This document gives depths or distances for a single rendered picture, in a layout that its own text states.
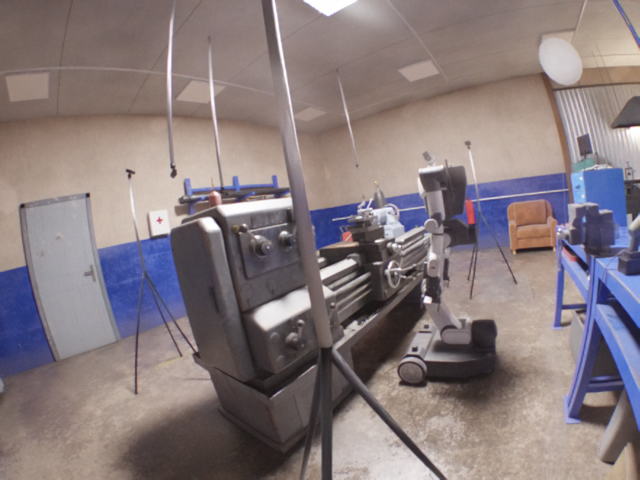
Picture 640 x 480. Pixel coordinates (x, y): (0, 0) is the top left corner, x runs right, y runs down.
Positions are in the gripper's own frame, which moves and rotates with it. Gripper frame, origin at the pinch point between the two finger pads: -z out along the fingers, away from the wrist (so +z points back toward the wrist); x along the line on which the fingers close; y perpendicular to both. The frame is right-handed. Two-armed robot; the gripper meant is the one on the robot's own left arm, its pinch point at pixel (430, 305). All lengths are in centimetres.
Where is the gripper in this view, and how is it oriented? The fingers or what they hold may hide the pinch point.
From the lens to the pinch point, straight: 172.2
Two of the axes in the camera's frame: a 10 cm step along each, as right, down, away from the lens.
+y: -5.5, 1.7, -8.2
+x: -8.4, -1.1, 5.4
